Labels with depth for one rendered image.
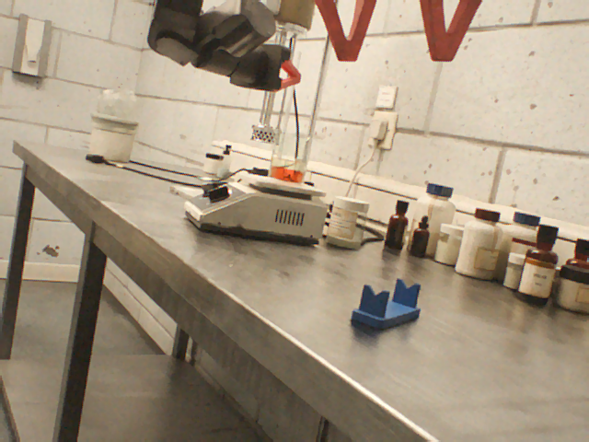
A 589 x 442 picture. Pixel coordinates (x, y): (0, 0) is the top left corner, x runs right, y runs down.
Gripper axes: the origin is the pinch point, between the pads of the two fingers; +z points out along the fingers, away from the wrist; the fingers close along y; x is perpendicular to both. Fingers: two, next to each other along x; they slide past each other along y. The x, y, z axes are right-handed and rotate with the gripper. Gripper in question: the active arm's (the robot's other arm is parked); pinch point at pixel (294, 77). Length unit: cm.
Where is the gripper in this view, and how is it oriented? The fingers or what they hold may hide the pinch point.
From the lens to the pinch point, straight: 107.8
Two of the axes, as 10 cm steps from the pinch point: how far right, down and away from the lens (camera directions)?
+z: 6.7, 0.5, 7.4
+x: -2.0, 9.7, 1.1
